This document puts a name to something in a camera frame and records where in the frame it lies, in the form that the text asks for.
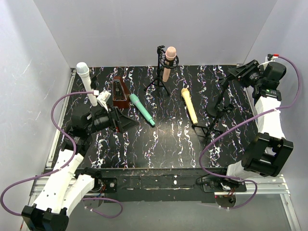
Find mint green microphone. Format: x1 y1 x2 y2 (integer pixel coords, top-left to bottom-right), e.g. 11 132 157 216
129 94 155 127

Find black tripod clip stand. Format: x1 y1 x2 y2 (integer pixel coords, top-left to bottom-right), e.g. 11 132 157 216
192 103 234 147

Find yellow microphone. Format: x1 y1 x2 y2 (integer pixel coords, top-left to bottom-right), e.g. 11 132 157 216
181 88 198 125

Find black round-base clip stand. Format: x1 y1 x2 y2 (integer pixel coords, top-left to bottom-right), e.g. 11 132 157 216
89 74 106 111
206 87 227 117

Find white microphone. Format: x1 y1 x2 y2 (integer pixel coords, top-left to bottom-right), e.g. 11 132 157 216
76 62 98 106

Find pink microphone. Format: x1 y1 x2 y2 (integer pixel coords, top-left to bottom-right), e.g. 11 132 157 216
163 46 177 82

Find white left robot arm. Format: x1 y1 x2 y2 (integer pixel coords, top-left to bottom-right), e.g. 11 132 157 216
22 106 139 231

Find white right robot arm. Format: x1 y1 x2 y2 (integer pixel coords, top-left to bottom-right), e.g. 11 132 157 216
226 60 294 181

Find brown wooden metronome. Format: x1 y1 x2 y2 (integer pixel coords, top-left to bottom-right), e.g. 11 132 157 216
112 76 130 109

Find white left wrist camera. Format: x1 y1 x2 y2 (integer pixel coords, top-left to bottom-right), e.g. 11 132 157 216
97 90 111 111

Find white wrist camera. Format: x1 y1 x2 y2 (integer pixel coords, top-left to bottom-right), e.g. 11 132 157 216
258 53 280 69
97 90 111 111

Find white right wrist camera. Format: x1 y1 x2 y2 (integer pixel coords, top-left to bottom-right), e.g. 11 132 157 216
258 53 280 69

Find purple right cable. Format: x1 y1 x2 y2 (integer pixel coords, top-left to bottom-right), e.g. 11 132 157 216
198 54 303 210

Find black tripod shock-mount stand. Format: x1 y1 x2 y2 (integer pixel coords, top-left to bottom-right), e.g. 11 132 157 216
144 45 179 96

